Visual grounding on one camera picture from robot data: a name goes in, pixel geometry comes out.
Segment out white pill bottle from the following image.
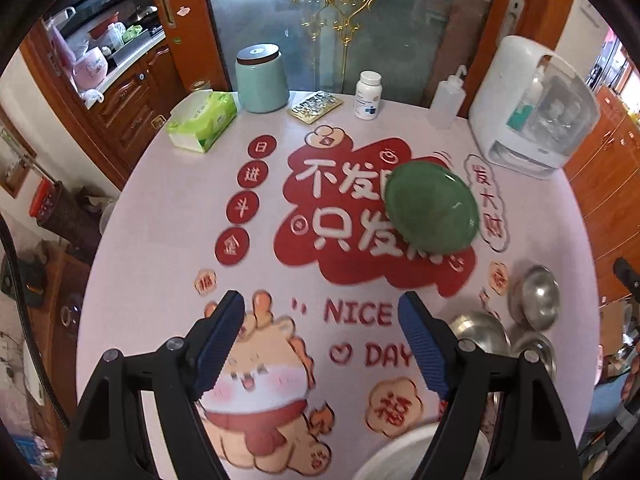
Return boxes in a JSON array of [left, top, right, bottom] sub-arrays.
[[355, 71, 383, 121]]

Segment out white bottle teal base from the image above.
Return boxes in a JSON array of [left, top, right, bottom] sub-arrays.
[[507, 67, 546, 133]]

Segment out brown wooden side cabinet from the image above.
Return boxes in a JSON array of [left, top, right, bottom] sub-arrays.
[[15, 240, 96, 441]]

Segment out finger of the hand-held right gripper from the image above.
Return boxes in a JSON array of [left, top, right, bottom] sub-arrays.
[[614, 257, 640, 307]]

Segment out wooden wall frame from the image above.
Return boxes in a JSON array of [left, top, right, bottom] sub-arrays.
[[0, 110, 38, 198]]

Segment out clear squeeze bottle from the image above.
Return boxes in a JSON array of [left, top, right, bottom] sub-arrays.
[[427, 65, 468, 130]]

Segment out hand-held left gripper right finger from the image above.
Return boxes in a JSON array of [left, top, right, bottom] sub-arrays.
[[397, 291, 583, 480]]

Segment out green tissue pack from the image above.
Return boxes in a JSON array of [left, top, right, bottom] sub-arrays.
[[166, 91, 238, 154]]

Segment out plain white plate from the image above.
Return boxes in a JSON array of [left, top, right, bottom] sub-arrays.
[[352, 422, 493, 480]]

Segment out printed pink tablecloth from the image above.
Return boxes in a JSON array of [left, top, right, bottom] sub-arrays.
[[75, 90, 601, 480]]

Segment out white storage box clear lid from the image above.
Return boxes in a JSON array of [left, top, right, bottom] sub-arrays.
[[469, 35, 601, 181]]

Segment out glass door gold ornament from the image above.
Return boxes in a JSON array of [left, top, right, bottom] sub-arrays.
[[200, 0, 481, 108]]

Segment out mint green canister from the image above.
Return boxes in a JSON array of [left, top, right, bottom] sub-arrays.
[[235, 44, 290, 114]]

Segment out pink plastic container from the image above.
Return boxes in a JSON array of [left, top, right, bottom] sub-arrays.
[[74, 46, 108, 92]]

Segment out tall wooden wall cabinet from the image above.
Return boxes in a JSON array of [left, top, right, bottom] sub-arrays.
[[565, 85, 640, 301]]

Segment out small steel bowl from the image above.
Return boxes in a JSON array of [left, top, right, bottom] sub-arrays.
[[509, 264, 561, 331]]

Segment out pink-sided steel bowl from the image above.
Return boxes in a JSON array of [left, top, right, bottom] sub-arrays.
[[448, 310, 512, 358]]

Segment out wooden kitchen cabinet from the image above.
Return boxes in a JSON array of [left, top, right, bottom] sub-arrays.
[[20, 20, 231, 191]]

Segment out green plate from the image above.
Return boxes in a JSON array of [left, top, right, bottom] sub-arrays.
[[384, 162, 482, 253]]

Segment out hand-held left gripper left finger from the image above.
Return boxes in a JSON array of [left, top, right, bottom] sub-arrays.
[[57, 290, 247, 480]]

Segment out dark plastic crate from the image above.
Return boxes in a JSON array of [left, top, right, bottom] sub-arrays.
[[30, 180, 101, 256]]

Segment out blister pill pack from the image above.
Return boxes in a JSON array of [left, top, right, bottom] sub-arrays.
[[289, 91, 345, 124]]

